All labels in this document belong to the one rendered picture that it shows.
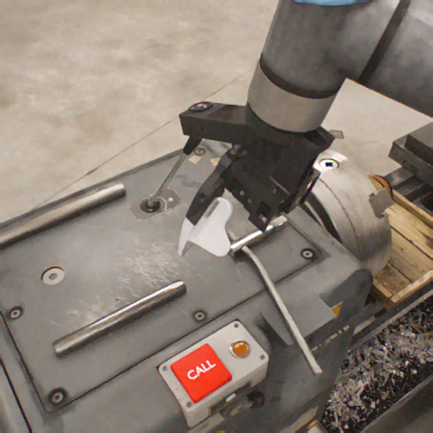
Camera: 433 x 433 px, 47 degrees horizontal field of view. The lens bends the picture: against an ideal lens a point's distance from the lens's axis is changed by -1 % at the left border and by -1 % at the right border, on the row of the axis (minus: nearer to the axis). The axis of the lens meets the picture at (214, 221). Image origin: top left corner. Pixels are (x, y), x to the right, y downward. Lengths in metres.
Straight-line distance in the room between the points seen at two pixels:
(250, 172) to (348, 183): 0.51
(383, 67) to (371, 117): 3.06
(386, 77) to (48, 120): 3.13
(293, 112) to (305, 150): 0.04
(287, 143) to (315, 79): 0.07
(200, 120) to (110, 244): 0.35
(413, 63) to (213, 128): 0.22
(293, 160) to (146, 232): 0.42
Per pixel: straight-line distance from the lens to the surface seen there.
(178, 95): 3.51
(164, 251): 0.80
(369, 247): 0.99
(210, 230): 0.54
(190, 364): 0.68
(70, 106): 3.53
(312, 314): 0.74
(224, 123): 0.51
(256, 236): 0.80
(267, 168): 0.50
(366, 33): 0.39
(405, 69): 0.39
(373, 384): 1.47
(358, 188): 0.99
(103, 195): 0.88
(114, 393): 0.68
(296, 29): 0.40
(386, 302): 1.25
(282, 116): 0.44
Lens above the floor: 1.87
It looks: 46 degrees down
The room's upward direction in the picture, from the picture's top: straight up
